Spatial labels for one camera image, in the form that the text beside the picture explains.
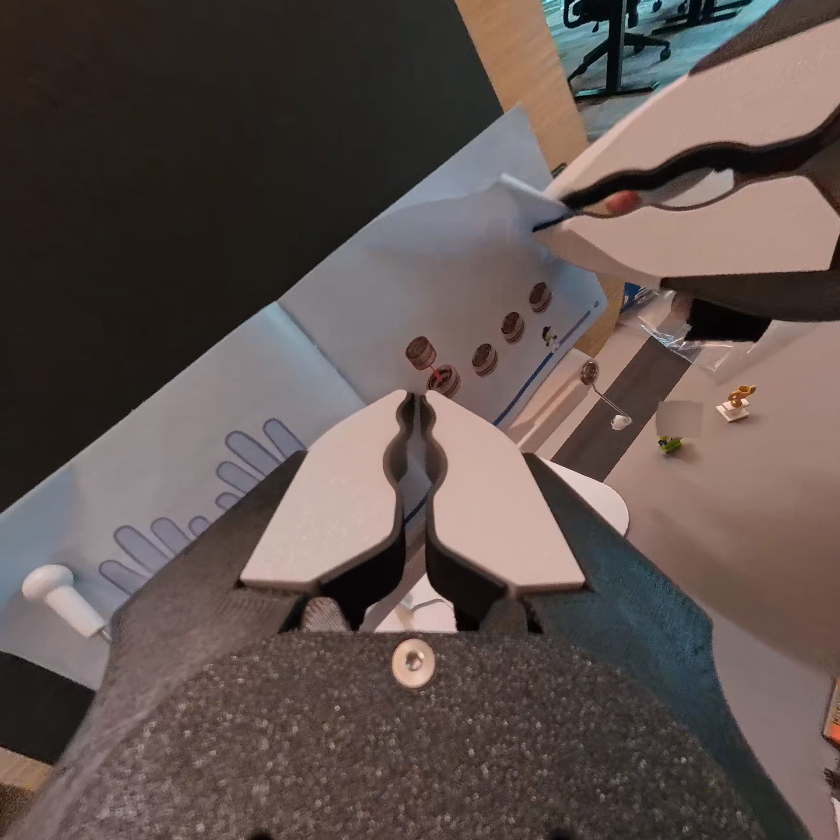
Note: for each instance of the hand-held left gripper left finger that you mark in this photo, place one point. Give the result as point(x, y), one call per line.
point(328, 505)

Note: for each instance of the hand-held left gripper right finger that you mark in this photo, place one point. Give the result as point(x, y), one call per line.
point(505, 505)

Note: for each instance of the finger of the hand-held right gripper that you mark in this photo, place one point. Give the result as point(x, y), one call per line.
point(735, 236)
point(735, 118)

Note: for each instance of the lego instruction booklet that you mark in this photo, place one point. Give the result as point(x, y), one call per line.
point(394, 263)

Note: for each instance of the gold lego trophy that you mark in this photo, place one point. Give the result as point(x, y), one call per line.
point(735, 407)

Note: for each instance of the green lego minifigure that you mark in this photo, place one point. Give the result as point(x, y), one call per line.
point(671, 445)

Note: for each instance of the clear plastic bag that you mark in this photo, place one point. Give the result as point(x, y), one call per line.
point(656, 315)

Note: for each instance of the black office chair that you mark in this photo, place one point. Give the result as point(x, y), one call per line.
point(610, 53)
point(702, 11)

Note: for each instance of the book stand with black board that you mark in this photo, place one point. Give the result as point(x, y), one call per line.
point(525, 53)

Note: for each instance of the black panel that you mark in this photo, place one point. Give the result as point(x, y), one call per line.
point(197, 158)

